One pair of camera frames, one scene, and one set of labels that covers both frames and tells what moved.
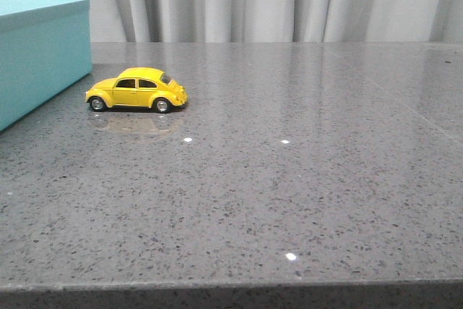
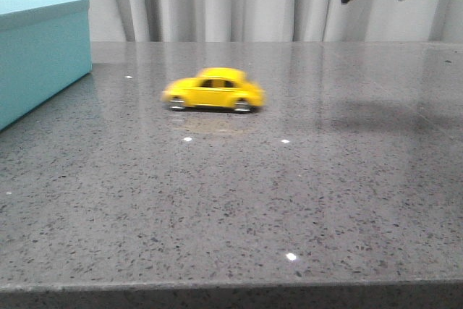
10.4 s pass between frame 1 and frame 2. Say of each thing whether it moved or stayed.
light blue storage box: stayed
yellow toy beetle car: moved
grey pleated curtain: stayed
